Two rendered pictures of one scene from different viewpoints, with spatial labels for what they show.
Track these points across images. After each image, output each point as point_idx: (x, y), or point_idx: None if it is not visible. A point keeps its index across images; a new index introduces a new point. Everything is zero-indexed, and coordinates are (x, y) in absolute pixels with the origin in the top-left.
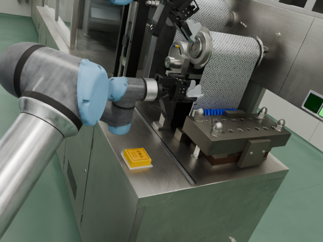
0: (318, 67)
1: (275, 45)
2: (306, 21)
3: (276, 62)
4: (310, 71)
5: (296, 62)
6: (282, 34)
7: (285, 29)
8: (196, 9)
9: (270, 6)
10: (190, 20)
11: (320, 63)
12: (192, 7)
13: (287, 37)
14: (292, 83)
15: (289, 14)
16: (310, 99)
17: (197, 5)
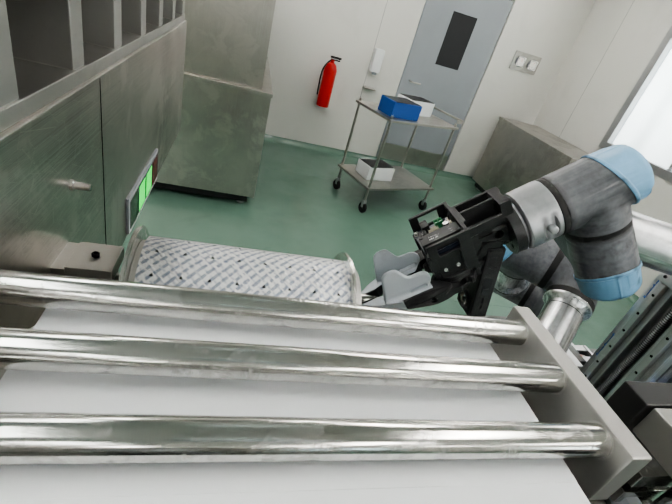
0: (122, 159)
1: (75, 216)
2: (93, 97)
3: (88, 239)
4: (119, 178)
5: (106, 192)
6: (74, 175)
7: (74, 156)
8: (416, 222)
9: (19, 135)
10: (411, 252)
11: (122, 150)
12: (428, 223)
13: (83, 168)
14: (112, 226)
15: (67, 110)
16: (132, 209)
17: (418, 214)
